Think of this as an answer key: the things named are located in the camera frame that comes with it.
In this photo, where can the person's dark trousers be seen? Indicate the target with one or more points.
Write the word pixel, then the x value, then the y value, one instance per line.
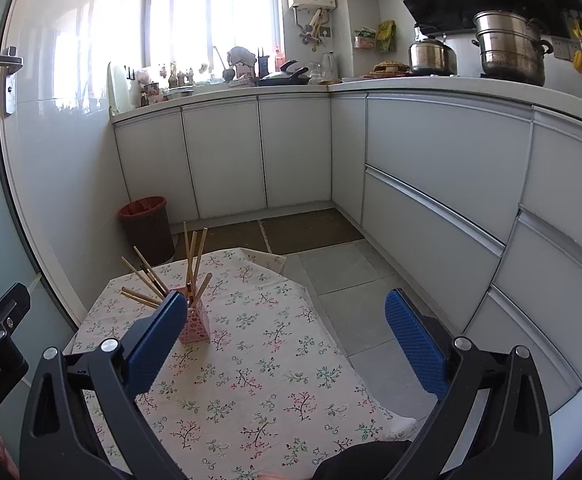
pixel 361 462

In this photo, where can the bunch of wooden chopsticks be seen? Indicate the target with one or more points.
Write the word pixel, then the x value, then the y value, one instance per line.
pixel 191 270

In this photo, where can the pink perforated chopstick holder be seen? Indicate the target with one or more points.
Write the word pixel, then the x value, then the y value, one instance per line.
pixel 196 325

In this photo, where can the floral tablecloth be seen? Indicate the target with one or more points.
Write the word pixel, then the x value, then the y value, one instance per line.
pixel 271 335

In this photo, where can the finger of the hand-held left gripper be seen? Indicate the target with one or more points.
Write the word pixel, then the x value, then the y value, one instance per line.
pixel 8 310

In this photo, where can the grey bundle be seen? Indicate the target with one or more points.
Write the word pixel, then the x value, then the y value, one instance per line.
pixel 241 60

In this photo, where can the white countertop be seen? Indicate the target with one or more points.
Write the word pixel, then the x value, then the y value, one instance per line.
pixel 421 83

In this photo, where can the white base cabinet under window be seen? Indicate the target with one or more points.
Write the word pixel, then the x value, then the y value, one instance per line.
pixel 221 160

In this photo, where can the kitchen window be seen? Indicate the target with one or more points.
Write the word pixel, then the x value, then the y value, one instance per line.
pixel 191 10

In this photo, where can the red bottle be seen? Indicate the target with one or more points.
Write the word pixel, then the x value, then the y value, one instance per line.
pixel 278 60

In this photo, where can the brown trash bin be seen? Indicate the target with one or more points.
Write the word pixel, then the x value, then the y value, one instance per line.
pixel 146 240

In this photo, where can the person's right hand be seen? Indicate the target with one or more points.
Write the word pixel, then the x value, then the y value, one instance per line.
pixel 272 477

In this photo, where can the white plate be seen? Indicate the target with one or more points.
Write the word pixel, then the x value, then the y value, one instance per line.
pixel 353 79

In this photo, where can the yellow hanging tool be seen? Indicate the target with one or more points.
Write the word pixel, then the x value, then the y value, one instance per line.
pixel 579 42

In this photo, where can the steel pot with lid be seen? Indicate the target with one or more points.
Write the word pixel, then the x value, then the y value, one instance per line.
pixel 431 57

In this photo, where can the olive floor mat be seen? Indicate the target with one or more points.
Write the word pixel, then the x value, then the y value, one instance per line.
pixel 311 230
pixel 231 237

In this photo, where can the white cutting board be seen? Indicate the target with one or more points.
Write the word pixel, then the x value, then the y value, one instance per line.
pixel 118 90

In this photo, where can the steel basin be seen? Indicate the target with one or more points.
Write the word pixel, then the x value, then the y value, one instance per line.
pixel 178 92

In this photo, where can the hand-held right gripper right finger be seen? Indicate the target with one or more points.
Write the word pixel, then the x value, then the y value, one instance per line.
pixel 416 345

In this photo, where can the red trash bag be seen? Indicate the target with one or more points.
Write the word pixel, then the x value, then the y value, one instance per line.
pixel 141 207

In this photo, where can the row of small jars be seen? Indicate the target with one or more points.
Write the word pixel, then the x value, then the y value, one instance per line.
pixel 171 77

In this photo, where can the black frying pan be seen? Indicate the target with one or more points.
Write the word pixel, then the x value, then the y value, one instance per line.
pixel 281 79

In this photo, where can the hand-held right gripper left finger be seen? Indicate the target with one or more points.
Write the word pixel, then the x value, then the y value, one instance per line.
pixel 156 345

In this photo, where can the black chopstick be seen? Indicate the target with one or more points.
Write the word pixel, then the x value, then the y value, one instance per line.
pixel 153 277
pixel 160 284

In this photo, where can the woven basket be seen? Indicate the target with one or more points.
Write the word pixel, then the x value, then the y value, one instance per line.
pixel 391 69

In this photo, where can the wall rack with packets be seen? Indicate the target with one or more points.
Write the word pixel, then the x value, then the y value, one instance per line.
pixel 365 40

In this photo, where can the steel steamer pot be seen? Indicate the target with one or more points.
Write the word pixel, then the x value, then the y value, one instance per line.
pixel 511 50

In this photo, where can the yellow packet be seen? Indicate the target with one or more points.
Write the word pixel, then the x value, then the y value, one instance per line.
pixel 386 37

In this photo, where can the white base cabinet with drawers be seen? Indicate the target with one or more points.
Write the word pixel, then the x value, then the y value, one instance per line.
pixel 446 145

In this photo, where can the dark knife block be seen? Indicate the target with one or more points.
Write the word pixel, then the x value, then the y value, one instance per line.
pixel 263 62

